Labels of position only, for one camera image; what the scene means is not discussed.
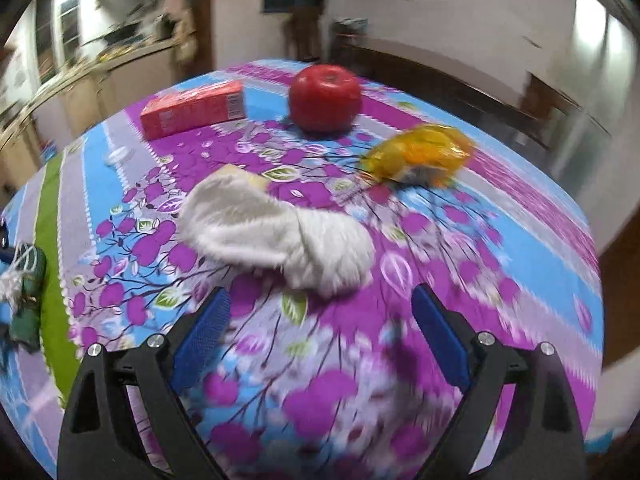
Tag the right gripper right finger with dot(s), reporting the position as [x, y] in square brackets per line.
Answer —
[543, 436]

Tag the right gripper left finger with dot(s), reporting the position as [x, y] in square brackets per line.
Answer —
[99, 438]

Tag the green scouring pad roll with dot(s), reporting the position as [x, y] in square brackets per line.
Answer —
[27, 294]

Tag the white knitted cloth ball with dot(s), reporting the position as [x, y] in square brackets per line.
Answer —
[226, 219]

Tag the white bottle cap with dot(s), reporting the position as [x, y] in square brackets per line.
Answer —
[117, 156]

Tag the yellow crumpled wrapper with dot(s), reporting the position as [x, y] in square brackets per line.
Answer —
[427, 154]

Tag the frosted glass door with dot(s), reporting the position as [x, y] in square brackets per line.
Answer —
[596, 74]

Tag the wooden chair right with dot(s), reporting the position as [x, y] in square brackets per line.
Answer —
[554, 121]

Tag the wooden chair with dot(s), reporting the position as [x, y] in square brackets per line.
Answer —
[302, 36]
[554, 121]

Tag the colourful floral tablecloth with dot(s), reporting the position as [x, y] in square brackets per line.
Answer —
[323, 372]

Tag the kitchen counter cabinets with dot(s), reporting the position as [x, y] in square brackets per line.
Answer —
[69, 106]

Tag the pink cardboard box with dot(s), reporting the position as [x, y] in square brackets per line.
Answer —
[189, 109]

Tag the red apple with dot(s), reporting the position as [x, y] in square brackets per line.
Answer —
[324, 99]

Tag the dark round wooden table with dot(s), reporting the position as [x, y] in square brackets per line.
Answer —
[436, 87]

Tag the hanging pink towel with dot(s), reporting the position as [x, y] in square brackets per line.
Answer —
[179, 11]

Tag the box of clutter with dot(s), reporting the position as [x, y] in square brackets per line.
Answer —
[348, 31]

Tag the wooden chair left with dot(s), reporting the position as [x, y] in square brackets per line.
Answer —
[302, 36]

